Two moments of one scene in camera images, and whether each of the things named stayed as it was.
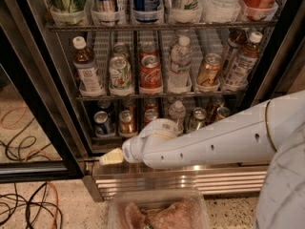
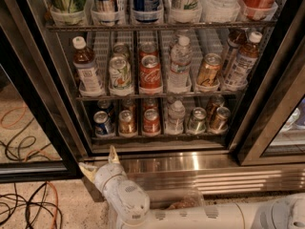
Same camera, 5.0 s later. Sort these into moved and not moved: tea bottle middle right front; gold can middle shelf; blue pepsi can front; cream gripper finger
Moved: cream gripper finger
Not moved: gold can middle shelf; tea bottle middle right front; blue pepsi can front
